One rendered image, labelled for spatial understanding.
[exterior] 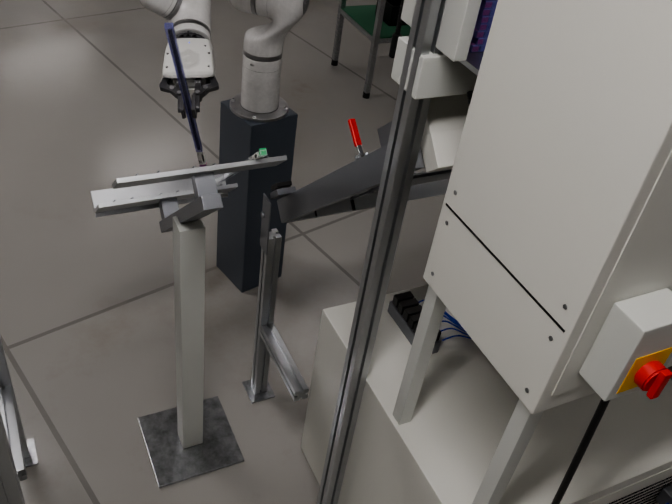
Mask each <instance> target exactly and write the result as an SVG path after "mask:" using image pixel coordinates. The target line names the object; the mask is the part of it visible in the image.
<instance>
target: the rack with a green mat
mask: <svg viewBox="0 0 672 504"><path fill-rule="evenodd" d="M385 3H386V0H378V5H377V12H376V15H375V11H376V5H360V6H346V0H339V7H338V16H337V23H336V31H335V39H334V47H333V54H332V61H331V65H333V66H337V65H338V58H339V51H340V43H341V36H342V28H343V21H344V17H345V18H346V19H347V20H348V21H349V22H350V23H351V24H353V25H354V26H355V27H356V28H357V29H358V30H359V31H360V32H361V33H362V34H364V35H365V36H366V37H367V38H368V39H369V40H370V41H371V48H370V54H369V60H368V66H367V72H366V79H365V85H364V91H363V96H362V97H363V98H365V99H369V97H370V91H371V85H372V79H373V74H374V68H375V62H376V56H377V50H378V44H380V43H391V40H392V34H393V33H394V32H396V31H395V30H396V26H388V25H387V24H386V23H385V22H384V21H383V15H384V9H385ZM410 29H411V27H410V26H409V25H402V26H401V31H400V33H401V34H402V37H403V36H409V34H410Z"/></svg>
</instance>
